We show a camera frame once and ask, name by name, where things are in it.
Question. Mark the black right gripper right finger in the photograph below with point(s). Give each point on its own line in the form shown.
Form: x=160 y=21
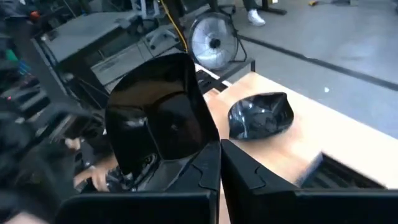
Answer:
x=264 y=205

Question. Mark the black aluminium table frame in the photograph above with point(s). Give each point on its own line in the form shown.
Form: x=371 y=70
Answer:
x=208 y=81

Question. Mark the gray side desk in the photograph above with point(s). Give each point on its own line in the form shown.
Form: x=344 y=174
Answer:
x=81 y=34

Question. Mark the person's hand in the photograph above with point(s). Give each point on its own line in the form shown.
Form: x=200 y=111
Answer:
x=96 y=179

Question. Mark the person's white shoe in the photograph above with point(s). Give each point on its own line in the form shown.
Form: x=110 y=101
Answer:
x=255 y=18

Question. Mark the black diagonal support beam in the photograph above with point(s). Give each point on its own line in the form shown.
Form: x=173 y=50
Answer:
x=37 y=68

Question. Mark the black leaf shaped plate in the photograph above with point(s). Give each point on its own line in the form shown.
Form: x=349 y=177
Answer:
x=261 y=116

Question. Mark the black square bowl plate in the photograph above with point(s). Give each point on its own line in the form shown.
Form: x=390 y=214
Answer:
x=161 y=118

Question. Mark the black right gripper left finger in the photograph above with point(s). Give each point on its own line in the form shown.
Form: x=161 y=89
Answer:
x=192 y=202

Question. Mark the black floor fan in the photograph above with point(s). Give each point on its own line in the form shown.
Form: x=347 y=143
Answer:
x=214 y=43

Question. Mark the person's leg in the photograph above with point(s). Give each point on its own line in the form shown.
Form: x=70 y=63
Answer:
x=250 y=4

